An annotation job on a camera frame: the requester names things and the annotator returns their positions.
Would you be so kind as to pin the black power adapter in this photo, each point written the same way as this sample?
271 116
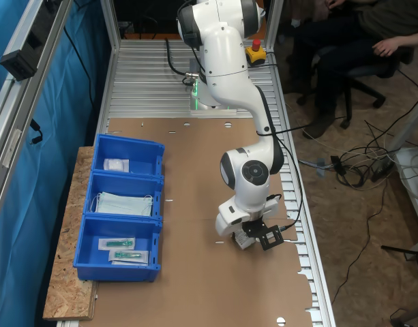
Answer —
337 165

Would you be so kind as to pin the brown cardboard table cover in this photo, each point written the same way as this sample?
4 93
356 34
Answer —
202 282

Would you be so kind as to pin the blue bin with gauze packets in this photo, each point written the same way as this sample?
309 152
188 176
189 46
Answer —
133 150

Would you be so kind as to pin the person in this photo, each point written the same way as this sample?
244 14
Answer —
331 44

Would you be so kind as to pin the aluminium profile beam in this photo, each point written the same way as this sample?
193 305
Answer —
11 112

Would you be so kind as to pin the blue bin with masks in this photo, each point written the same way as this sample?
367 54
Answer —
123 184

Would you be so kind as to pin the OSB wood board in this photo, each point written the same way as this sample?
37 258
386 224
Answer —
70 238

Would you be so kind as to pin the gauze pad in clear bag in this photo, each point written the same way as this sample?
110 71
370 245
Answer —
116 165

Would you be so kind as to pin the person's hand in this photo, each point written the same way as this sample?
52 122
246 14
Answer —
386 47

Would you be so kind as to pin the green syringe in clear packet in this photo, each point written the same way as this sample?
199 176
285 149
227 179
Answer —
116 243
128 256

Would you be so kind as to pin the aluminium frame post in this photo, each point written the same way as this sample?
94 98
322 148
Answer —
109 20
273 20

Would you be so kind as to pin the yellow red emergency stop button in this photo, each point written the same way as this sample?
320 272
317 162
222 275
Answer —
254 54

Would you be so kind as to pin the black gripper camera bracket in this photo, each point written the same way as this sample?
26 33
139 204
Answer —
268 237

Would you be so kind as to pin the black power strip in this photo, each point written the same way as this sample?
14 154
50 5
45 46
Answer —
382 169

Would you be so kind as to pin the black box on beam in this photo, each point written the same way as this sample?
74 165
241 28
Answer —
19 66

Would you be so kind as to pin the white cup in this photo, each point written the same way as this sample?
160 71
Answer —
262 12

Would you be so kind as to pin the stack of light blue masks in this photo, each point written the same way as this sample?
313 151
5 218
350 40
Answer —
123 204

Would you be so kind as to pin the black office chair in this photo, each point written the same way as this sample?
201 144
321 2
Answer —
365 73

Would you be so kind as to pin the blue bin with syringe packets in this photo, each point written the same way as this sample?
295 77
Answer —
120 272

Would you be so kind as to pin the white printed sterile packet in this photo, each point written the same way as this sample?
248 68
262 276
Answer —
243 240

